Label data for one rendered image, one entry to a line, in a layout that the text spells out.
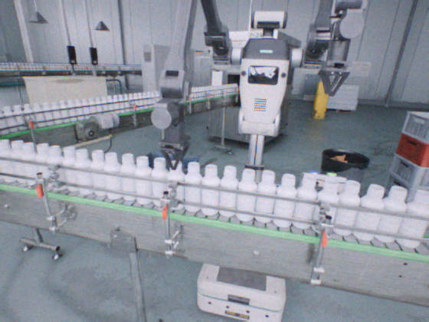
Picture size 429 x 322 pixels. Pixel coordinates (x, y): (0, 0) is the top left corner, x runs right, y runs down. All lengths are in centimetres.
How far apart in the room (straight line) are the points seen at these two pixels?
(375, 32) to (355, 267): 1279
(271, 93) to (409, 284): 89
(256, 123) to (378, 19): 1237
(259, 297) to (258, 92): 113
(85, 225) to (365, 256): 94
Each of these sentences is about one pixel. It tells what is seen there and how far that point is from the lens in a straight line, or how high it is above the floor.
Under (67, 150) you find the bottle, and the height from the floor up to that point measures 116.
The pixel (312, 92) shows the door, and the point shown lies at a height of 42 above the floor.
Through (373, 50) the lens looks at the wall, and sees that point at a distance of 1336.
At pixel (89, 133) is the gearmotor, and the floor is 92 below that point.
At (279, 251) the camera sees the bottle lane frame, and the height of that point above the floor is 93.
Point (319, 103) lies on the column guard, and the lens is 830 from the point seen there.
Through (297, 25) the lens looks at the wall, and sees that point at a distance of 1283.
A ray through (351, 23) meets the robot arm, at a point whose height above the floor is 157.
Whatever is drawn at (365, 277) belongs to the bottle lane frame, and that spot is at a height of 89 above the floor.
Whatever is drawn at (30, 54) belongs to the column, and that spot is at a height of 161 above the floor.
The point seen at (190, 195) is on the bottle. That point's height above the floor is 106.
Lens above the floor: 146
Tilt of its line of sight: 21 degrees down
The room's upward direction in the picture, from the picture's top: 2 degrees clockwise
